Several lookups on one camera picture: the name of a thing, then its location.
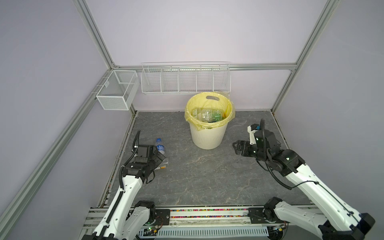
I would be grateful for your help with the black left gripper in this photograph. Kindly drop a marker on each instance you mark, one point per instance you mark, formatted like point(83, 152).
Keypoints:
point(157, 160)

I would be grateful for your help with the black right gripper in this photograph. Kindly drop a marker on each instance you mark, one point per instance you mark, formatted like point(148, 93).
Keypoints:
point(246, 145)

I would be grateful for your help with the small bottle blue cap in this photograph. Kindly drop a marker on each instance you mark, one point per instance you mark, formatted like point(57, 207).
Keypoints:
point(160, 146)

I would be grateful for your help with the small clear bottle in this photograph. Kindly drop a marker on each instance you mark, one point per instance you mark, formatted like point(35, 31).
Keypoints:
point(162, 166)

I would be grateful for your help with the clear bottle blue label white cap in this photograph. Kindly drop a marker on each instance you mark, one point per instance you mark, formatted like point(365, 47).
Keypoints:
point(217, 115)

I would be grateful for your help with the Pocari bottle blue label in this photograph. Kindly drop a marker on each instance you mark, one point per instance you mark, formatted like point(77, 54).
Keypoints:
point(207, 115)

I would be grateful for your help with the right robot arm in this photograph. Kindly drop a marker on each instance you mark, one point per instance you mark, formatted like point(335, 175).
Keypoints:
point(338, 220)

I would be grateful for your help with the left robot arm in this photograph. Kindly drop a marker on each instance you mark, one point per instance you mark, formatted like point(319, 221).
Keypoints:
point(123, 220)

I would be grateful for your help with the cream plastic waste bin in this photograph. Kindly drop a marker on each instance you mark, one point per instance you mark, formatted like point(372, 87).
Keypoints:
point(208, 139)

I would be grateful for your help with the yellow bin liner bag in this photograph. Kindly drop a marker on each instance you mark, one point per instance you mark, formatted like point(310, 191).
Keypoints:
point(210, 101)

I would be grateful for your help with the white mesh box basket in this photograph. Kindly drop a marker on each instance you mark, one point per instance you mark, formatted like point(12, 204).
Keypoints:
point(118, 90)

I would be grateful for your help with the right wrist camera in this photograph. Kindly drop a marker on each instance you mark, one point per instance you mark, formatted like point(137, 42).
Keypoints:
point(252, 129)

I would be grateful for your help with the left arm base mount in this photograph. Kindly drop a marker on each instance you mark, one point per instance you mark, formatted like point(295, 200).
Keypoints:
point(156, 217)

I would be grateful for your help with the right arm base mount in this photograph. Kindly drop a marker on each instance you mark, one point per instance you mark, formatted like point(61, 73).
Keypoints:
point(260, 216)

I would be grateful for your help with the aluminium front rail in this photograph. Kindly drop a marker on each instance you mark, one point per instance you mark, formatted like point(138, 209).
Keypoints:
point(199, 216)

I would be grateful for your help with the white vented cable duct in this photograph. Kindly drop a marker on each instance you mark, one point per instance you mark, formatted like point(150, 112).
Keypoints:
point(206, 232)

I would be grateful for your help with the white wire shelf basket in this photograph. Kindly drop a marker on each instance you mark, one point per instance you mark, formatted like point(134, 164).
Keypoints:
point(185, 77)

